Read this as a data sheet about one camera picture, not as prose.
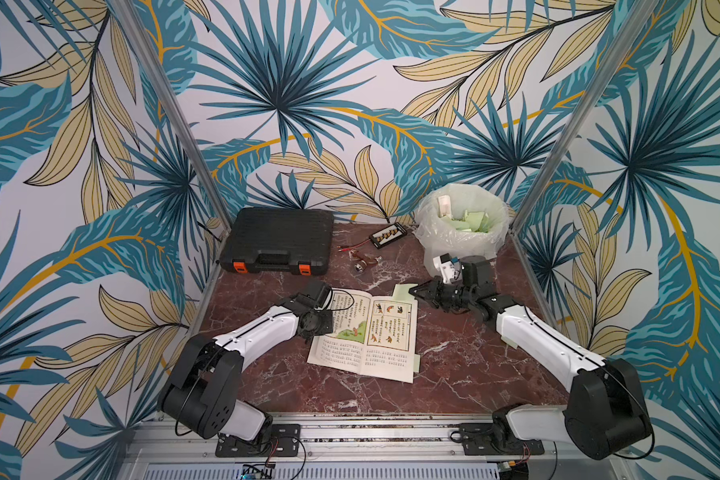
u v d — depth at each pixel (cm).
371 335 90
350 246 114
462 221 100
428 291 72
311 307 68
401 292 83
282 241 106
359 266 103
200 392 42
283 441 73
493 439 72
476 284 65
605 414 41
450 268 78
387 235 114
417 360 86
